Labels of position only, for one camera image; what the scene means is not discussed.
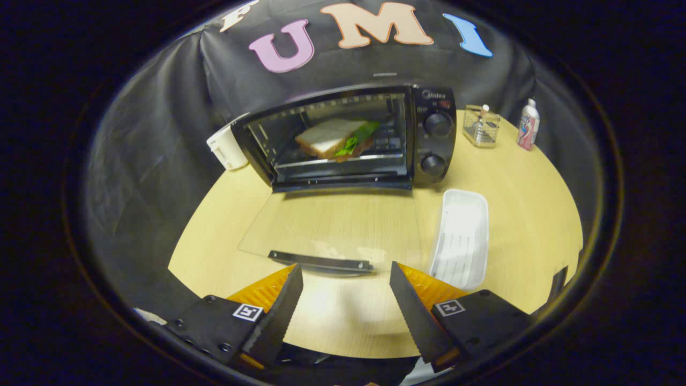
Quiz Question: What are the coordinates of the small white toaster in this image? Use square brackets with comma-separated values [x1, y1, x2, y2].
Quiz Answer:
[206, 114, 250, 172]

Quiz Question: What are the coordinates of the black toaster oven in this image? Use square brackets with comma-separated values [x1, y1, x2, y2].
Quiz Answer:
[230, 83, 458, 274]

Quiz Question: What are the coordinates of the white plastic tray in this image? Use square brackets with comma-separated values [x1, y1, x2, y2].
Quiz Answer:
[429, 188, 490, 292]

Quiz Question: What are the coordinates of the pink and white bottle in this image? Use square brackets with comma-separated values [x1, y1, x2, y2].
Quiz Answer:
[516, 98, 541, 152]

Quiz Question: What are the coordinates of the clear wire-frame holder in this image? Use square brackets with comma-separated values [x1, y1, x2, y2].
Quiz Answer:
[462, 105, 501, 149]

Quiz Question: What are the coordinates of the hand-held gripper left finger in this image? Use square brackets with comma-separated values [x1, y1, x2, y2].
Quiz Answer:
[163, 263, 304, 372]

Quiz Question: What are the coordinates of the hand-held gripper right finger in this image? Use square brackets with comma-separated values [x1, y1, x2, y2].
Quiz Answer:
[389, 261, 538, 373]

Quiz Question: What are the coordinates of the white bread lettuce sandwich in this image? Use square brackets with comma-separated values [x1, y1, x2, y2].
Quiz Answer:
[295, 118, 382, 162]

